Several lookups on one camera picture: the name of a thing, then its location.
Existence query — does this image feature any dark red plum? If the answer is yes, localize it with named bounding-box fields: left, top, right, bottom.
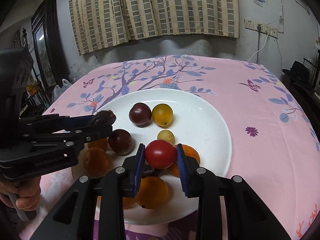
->
left=108, top=129, right=134, bottom=156
left=129, top=102, right=152, bottom=126

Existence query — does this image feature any red tomato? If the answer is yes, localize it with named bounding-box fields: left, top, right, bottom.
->
left=145, top=140, right=177, bottom=169

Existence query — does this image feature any dark passion fruit half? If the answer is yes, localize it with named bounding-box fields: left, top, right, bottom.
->
left=92, top=109, right=116, bottom=125

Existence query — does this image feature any person's left hand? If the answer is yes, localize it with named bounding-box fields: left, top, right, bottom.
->
left=1, top=175, right=41, bottom=211

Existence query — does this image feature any round orange kumquat front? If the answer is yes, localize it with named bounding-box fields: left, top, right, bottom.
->
left=123, top=197, right=136, bottom=210

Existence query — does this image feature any small orange behind left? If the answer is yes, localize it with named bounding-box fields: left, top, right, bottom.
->
left=87, top=138, right=108, bottom=152

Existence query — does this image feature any dark passion fruit on plate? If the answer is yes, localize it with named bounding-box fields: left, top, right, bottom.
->
left=142, top=161, right=164, bottom=178

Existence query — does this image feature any orange mandarin left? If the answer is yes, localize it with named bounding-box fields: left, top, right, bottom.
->
left=83, top=147, right=110, bottom=178

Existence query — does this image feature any large orange mandarin front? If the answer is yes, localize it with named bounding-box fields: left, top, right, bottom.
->
left=135, top=176, right=169, bottom=210

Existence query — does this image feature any orange mandarin right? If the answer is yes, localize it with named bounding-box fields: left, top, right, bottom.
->
left=168, top=144, right=201, bottom=177

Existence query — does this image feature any small pale longan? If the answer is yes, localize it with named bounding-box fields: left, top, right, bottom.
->
left=157, top=129, right=175, bottom=145

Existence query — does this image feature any white oval plate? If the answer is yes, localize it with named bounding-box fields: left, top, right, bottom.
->
left=101, top=88, right=232, bottom=225

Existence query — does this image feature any yellow green small fruit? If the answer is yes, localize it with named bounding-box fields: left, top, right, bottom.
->
left=152, top=103, right=174, bottom=127

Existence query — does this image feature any pink printed tablecloth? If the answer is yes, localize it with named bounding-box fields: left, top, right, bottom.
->
left=18, top=54, right=320, bottom=240

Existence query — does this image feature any dark framed mirror cabinet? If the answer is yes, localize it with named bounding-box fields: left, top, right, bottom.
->
left=31, top=0, right=68, bottom=93

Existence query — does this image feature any checked beige curtain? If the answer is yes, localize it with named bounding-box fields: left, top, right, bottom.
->
left=69, top=0, right=240, bottom=55

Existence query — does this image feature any wall power strip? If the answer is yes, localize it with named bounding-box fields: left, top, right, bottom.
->
left=244, top=18, right=278, bottom=38

